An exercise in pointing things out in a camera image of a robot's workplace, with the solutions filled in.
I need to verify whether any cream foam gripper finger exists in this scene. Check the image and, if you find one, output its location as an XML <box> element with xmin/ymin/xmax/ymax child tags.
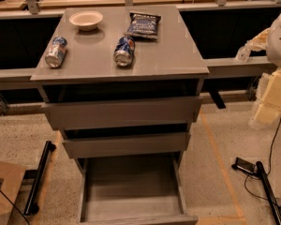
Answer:
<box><xmin>252</xmin><ymin>68</ymin><xmax>281</xmax><ymax>126</ymax></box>

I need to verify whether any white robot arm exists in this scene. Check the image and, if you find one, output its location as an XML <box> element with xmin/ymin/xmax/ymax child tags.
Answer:
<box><xmin>249</xmin><ymin>13</ymin><xmax>281</xmax><ymax>129</ymax></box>

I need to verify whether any grey drawer cabinet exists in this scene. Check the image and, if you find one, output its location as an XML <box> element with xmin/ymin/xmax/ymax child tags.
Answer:
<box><xmin>33</xmin><ymin>6</ymin><xmax>208</xmax><ymax>225</ymax></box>

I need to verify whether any open bottom grey drawer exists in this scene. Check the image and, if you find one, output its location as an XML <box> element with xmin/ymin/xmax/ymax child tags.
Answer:
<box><xmin>78</xmin><ymin>154</ymin><xmax>199</xmax><ymax>225</ymax></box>

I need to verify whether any middle grey drawer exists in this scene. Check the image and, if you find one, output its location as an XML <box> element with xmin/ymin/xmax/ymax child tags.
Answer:
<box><xmin>63</xmin><ymin>132</ymin><xmax>190</xmax><ymax>158</ymax></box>

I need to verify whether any top grey drawer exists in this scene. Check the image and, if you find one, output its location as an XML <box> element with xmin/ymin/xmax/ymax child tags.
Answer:
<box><xmin>42</xmin><ymin>97</ymin><xmax>202</xmax><ymax>130</ymax></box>

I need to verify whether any clear sanitizer pump bottle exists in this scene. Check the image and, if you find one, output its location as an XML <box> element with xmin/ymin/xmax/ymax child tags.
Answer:
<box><xmin>235</xmin><ymin>46</ymin><xmax>251</xmax><ymax>63</ymax></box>

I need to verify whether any black floor power box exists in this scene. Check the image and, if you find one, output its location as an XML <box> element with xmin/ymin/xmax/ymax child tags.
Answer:
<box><xmin>231</xmin><ymin>157</ymin><xmax>256</xmax><ymax>174</ymax></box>

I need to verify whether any right black floor bar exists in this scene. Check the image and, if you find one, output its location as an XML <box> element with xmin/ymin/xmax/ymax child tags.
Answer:
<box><xmin>256</xmin><ymin>161</ymin><xmax>281</xmax><ymax>225</ymax></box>

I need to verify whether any black floor bar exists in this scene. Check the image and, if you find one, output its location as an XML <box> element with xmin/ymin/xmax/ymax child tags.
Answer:
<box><xmin>256</xmin><ymin>161</ymin><xmax>281</xmax><ymax>225</ymax></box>
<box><xmin>23</xmin><ymin>141</ymin><xmax>56</xmax><ymax>216</ymax></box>

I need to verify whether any center blue soda can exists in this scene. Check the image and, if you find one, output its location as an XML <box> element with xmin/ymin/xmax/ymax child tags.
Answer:
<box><xmin>113</xmin><ymin>36</ymin><xmax>135</xmax><ymax>67</ymax></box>

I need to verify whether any blue soda can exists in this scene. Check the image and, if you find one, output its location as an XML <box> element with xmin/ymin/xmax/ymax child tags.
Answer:
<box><xmin>113</xmin><ymin>36</ymin><xmax>135</xmax><ymax>67</ymax></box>
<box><xmin>45</xmin><ymin>37</ymin><xmax>67</xmax><ymax>68</ymax></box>

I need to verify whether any white paper bowl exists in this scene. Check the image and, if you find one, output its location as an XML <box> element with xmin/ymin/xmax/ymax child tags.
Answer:
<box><xmin>69</xmin><ymin>11</ymin><xmax>103</xmax><ymax>31</ymax></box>

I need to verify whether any left blue soda can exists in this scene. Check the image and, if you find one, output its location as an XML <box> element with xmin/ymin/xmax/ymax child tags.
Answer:
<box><xmin>45</xmin><ymin>37</ymin><xmax>67</xmax><ymax>68</ymax></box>

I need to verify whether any left black floor bar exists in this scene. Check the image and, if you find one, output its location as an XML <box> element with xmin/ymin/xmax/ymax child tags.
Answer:
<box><xmin>23</xmin><ymin>141</ymin><xmax>56</xmax><ymax>216</ymax></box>

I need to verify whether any cardboard box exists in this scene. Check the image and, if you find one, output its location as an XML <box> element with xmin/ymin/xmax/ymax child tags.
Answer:
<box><xmin>0</xmin><ymin>160</ymin><xmax>26</xmax><ymax>225</ymax></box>

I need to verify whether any black floor cable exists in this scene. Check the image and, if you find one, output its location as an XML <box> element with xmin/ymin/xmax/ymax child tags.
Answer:
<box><xmin>244</xmin><ymin>109</ymin><xmax>281</xmax><ymax>225</ymax></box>

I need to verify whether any black cable on box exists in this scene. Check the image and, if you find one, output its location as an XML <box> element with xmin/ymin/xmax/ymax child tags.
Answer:
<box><xmin>0</xmin><ymin>180</ymin><xmax>31</xmax><ymax>225</ymax></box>

